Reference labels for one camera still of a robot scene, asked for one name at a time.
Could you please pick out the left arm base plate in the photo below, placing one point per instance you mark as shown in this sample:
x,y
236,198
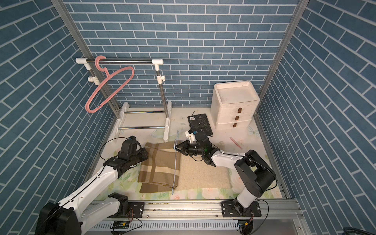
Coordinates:
x,y
130,210

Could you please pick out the pink pen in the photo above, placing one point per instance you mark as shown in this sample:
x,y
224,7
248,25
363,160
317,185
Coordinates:
x,y
236,143

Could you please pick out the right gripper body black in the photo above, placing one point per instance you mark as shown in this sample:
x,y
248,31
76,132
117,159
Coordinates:
x,y
194,150

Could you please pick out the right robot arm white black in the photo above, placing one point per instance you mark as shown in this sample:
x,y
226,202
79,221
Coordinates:
x,y
255,173

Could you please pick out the small black controller board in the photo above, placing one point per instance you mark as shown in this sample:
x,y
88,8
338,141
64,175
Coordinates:
x,y
120,225

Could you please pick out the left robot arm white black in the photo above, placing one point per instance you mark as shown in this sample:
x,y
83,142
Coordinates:
x,y
70,216

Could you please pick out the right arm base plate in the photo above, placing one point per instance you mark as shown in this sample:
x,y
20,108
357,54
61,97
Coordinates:
x,y
232,208

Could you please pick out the floral table mat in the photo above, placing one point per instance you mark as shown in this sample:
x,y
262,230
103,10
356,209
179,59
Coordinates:
x,y
249,139

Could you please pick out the metal clothes rack white joints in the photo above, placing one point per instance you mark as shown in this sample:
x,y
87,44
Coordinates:
x,y
135,83

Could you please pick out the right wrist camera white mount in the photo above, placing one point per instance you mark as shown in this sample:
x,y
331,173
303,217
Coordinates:
x,y
191,136

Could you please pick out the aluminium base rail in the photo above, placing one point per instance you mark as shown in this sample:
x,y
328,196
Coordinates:
x,y
279,216

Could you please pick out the white three-drawer cabinet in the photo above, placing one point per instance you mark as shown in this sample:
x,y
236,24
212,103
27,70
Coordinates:
x,y
233,104

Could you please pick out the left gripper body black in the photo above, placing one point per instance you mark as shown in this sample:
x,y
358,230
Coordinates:
x,y
138,156

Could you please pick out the brown plaid scarf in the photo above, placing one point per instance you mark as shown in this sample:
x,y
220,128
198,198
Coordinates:
x,y
156,173

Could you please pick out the beige knitted cloth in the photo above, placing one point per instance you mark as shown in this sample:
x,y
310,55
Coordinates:
x,y
197,175

